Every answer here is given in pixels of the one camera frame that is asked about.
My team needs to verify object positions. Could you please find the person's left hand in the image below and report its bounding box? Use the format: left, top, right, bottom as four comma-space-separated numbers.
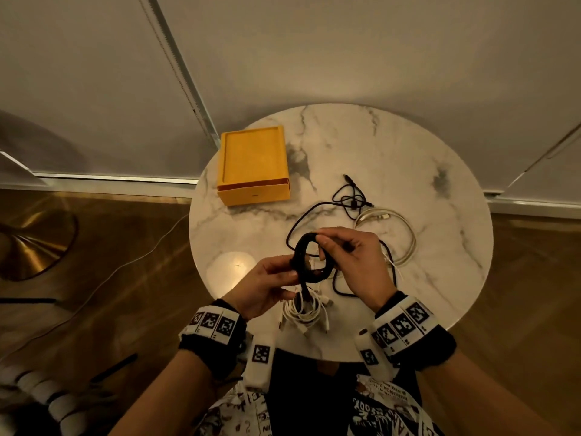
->
222, 254, 300, 321

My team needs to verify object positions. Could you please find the person's right hand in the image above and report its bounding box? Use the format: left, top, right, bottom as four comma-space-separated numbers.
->
315, 226, 398, 313

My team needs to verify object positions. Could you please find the thick black cable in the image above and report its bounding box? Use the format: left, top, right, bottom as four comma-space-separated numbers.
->
290, 232, 336, 303

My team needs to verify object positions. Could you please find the beige cable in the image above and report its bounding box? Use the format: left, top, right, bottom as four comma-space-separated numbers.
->
353, 207, 418, 268

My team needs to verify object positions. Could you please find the long black cable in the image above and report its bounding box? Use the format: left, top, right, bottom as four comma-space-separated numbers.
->
286, 202, 398, 298

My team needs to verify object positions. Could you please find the short black cable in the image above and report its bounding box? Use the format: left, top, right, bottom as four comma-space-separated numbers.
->
331, 174, 375, 221

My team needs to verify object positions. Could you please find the yellow box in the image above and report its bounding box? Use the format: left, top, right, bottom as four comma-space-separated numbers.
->
217, 125, 291, 207

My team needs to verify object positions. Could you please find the person's right forearm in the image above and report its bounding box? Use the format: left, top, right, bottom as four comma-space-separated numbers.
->
417, 349, 563, 436

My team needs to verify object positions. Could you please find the person's left forearm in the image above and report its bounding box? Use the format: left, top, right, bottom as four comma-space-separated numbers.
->
108, 349, 218, 436

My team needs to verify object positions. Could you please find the black left wristband with markers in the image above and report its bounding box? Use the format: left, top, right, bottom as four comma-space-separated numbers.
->
178, 298, 248, 380

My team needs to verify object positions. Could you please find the black wristband with markers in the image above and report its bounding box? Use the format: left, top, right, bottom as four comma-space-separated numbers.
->
178, 298, 248, 380
372, 291, 457, 372

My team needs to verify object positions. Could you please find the black right wristband with markers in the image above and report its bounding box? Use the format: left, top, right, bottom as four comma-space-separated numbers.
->
372, 291, 457, 372

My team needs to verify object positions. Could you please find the white marble table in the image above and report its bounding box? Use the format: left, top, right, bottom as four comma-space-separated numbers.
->
188, 103, 494, 363

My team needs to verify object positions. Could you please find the black floor object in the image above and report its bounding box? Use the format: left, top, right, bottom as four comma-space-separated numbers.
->
90, 352, 139, 385

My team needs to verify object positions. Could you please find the metal blind track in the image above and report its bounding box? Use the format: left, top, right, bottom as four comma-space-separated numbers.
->
136, 0, 222, 148
504, 122, 581, 194

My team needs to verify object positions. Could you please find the gold lamp base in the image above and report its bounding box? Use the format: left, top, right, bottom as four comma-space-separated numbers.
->
0, 208, 79, 282

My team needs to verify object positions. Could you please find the white floor object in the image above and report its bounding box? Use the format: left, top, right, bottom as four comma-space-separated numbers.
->
0, 365, 114, 436

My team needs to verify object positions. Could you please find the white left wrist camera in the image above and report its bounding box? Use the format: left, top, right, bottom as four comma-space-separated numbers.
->
243, 333, 278, 394

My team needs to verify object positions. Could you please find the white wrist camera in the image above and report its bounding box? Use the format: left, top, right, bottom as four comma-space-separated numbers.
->
355, 328, 398, 382
243, 333, 278, 394

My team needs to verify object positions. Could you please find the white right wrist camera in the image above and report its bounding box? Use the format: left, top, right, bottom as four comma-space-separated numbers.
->
355, 328, 398, 382

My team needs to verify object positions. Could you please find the thin white floor cable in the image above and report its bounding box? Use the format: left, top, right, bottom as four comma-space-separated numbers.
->
0, 214, 189, 359

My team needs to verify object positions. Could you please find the metal bottom rail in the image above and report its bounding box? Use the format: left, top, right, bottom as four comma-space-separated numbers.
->
0, 151, 199, 198
483, 190, 581, 219

